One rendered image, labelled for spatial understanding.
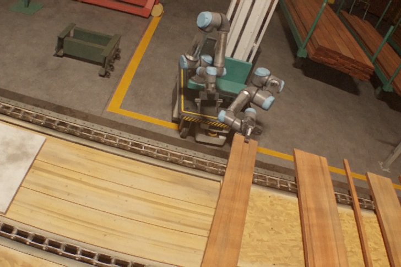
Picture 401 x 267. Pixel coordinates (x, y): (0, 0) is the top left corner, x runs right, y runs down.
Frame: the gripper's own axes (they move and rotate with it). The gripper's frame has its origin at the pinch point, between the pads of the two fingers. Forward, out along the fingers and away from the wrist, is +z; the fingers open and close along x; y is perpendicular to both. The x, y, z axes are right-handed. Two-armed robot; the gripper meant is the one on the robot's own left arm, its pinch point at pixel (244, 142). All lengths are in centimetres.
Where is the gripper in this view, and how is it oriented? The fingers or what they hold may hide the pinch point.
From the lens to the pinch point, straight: 188.7
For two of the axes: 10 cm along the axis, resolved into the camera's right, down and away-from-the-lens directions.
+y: -9.3, -3.6, 0.0
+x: 2.8, -7.2, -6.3
